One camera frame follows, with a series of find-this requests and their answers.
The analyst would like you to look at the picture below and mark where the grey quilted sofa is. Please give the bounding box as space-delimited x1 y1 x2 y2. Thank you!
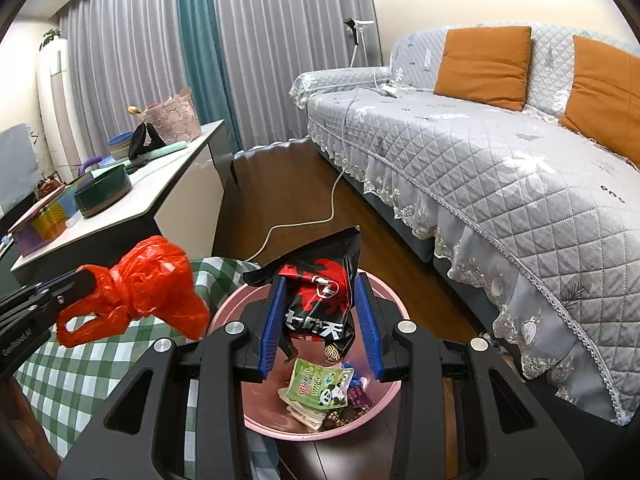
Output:
290 22 640 426

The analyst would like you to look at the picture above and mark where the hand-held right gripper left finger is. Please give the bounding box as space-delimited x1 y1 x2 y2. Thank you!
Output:
57 275 291 480

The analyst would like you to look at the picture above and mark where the grey cloth cover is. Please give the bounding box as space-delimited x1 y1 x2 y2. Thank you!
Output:
0 125 41 216

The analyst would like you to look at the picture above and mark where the pink plastic basin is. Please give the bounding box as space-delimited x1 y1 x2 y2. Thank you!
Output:
207 270 413 443

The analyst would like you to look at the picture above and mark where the white power cable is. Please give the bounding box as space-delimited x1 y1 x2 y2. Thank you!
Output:
244 67 396 263

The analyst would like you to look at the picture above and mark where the green panda snack packet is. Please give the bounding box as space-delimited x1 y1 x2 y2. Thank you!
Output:
284 357 356 413

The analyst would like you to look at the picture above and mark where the orange cushion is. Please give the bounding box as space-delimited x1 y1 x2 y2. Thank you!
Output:
433 26 532 112
558 35 640 163

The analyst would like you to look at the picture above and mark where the red plastic bag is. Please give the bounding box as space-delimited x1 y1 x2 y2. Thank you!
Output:
55 235 211 348

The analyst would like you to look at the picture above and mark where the grey curtain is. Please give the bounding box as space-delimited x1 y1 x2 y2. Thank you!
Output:
210 0 386 153
57 0 216 161

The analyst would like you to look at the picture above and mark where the black red snack bag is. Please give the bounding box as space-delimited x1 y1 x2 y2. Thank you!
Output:
242 226 363 363

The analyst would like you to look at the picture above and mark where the teal curtain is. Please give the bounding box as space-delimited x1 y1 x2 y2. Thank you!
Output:
175 0 243 153

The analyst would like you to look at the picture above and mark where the white coffee table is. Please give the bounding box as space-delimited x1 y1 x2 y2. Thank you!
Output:
10 119 241 286

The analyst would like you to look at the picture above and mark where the dark green round tin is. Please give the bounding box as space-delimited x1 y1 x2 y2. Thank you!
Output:
74 165 132 219

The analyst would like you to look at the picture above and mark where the green checked tablecloth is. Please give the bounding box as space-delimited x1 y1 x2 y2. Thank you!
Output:
12 257 281 480

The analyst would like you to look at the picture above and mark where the beige wrapper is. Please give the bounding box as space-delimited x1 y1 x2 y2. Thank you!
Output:
287 402 326 433

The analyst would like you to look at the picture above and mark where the multicoloured box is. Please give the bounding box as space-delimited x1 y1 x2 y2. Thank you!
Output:
7 182 83 257

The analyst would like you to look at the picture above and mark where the pink lace basket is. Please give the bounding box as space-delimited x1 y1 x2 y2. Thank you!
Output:
137 86 202 143

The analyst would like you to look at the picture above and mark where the stack of coloured bowls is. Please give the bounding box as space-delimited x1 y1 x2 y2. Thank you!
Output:
107 132 135 161

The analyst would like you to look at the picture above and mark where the light green tray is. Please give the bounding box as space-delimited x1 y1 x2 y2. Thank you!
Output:
125 140 188 171

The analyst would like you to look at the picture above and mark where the dark patterned wrapper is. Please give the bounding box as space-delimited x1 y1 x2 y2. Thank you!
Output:
320 385 372 432

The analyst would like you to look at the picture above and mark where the brown object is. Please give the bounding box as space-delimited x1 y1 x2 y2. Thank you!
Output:
35 177 66 201

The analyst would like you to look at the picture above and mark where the white standing air conditioner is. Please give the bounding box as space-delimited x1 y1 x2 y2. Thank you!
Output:
37 37 91 171

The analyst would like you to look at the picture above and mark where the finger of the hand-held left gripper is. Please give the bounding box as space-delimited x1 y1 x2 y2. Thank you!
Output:
0 287 56 333
30 267 98 311

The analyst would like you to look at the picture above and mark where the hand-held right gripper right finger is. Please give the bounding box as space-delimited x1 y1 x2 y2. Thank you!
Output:
354 272 586 480

